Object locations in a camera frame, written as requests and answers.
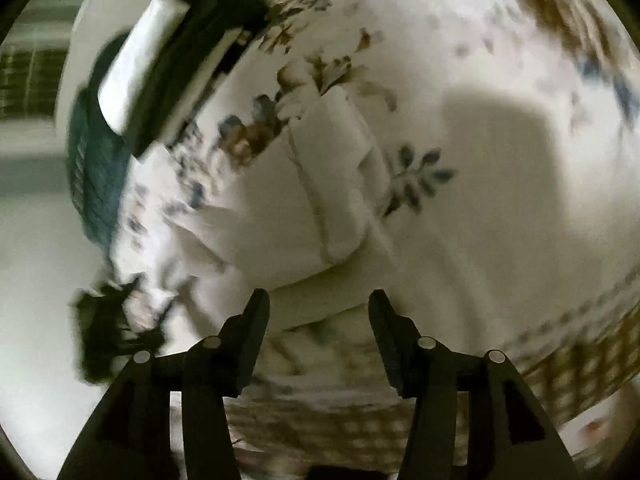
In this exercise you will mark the beige long-sleeve shirt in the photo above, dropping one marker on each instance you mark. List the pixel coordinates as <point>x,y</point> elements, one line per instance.
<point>303,221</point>

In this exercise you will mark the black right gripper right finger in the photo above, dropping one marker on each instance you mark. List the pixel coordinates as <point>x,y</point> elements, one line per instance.
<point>474,418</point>

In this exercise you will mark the dark green quilt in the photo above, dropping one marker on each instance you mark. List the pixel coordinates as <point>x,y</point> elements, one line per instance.
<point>96,158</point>

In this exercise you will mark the window with metal grille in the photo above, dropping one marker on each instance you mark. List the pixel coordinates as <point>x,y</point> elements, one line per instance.
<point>29,81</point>

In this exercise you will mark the black folded clothes stack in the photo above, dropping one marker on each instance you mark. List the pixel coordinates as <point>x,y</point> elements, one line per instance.
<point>197,35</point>

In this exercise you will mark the black clothes on box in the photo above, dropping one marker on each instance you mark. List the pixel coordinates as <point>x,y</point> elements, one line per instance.
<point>104,333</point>

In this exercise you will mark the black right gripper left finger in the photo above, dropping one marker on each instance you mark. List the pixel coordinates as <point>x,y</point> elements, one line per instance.
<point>163,418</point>

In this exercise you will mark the floral bed sheet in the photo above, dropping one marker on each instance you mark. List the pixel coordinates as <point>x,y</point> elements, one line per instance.
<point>510,130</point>

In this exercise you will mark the white folded garment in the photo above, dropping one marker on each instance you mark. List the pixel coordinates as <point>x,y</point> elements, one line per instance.
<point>122,87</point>

